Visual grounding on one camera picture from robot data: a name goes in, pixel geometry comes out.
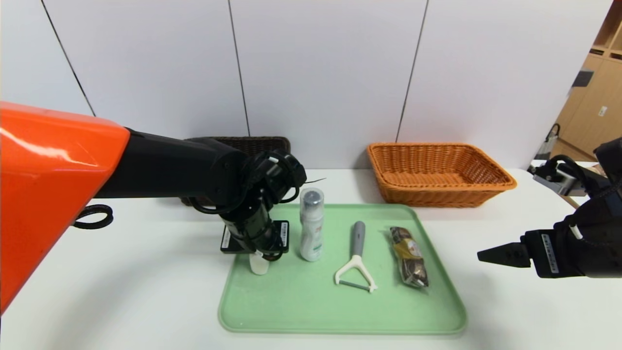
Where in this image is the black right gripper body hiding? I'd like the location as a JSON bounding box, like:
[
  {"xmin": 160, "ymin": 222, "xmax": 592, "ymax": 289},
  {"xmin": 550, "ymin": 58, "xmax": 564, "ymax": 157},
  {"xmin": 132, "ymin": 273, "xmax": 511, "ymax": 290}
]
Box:
[{"xmin": 520, "ymin": 212, "xmax": 622, "ymax": 279}]

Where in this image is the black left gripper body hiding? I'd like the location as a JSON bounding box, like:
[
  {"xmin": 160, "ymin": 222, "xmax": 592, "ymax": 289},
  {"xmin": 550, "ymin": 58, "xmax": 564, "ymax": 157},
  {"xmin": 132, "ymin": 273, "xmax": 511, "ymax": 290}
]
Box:
[{"xmin": 220, "ymin": 213, "xmax": 289, "ymax": 257}]

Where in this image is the white soap bar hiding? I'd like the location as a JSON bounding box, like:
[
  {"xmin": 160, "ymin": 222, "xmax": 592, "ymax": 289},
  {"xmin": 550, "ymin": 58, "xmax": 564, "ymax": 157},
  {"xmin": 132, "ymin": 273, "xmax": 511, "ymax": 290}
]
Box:
[{"xmin": 249, "ymin": 253, "xmax": 269, "ymax": 276}]

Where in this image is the white bottle clear cap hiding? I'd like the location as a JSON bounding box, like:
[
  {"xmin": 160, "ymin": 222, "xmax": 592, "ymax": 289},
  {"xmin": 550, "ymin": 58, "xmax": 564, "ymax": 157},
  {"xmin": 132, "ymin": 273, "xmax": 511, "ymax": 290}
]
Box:
[{"xmin": 298, "ymin": 188, "xmax": 325, "ymax": 262}]

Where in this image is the brown gold snack packet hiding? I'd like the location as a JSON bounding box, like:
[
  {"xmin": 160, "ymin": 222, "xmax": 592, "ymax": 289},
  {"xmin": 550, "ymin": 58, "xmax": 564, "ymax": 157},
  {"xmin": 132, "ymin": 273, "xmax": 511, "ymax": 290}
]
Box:
[{"xmin": 389, "ymin": 226, "xmax": 430, "ymax": 288}]

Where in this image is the grey handled white peeler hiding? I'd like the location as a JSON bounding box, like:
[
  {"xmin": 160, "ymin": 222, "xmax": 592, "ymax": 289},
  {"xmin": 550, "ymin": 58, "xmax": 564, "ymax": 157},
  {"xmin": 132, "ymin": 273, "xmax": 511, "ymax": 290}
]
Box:
[{"xmin": 334, "ymin": 221, "xmax": 378, "ymax": 293}]

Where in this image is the orange wicker basket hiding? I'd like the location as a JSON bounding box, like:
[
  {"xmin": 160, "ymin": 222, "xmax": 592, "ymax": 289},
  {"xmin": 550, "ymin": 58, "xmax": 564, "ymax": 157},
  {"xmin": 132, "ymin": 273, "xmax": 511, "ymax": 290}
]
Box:
[{"xmin": 367, "ymin": 142, "xmax": 518, "ymax": 209}]

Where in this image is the dark brown wicker basket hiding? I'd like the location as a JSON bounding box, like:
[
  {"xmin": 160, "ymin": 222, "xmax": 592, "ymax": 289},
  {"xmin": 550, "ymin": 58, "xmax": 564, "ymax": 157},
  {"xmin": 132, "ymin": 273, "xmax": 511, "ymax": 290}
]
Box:
[{"xmin": 181, "ymin": 137, "xmax": 292, "ymax": 207}]

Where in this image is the green plastic tray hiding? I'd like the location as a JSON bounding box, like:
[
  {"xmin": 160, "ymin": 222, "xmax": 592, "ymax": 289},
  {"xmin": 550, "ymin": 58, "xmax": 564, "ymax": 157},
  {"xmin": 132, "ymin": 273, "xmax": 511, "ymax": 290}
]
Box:
[{"xmin": 218, "ymin": 203, "xmax": 468, "ymax": 336}]

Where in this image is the wooden cabinet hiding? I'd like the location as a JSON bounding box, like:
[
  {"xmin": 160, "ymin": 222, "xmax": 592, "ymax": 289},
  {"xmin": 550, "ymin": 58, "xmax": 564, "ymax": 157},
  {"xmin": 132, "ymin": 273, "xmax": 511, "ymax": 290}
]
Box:
[{"xmin": 554, "ymin": 0, "xmax": 622, "ymax": 161}]

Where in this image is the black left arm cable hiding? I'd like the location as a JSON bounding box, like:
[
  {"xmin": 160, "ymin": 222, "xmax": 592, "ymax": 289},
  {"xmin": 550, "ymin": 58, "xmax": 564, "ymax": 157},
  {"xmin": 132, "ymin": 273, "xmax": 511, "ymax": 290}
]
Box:
[{"xmin": 187, "ymin": 152, "xmax": 308, "ymax": 217}]

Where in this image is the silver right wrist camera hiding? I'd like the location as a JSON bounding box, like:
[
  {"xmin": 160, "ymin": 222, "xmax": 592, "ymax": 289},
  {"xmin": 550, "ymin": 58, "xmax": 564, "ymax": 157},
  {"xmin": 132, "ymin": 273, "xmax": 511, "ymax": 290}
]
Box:
[{"xmin": 532, "ymin": 163, "xmax": 586, "ymax": 196}]

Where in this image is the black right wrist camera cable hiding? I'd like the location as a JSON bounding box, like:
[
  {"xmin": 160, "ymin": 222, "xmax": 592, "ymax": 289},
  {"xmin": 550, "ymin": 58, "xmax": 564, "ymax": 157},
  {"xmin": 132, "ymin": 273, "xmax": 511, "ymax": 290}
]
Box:
[{"xmin": 544, "ymin": 155, "xmax": 588, "ymax": 183}]

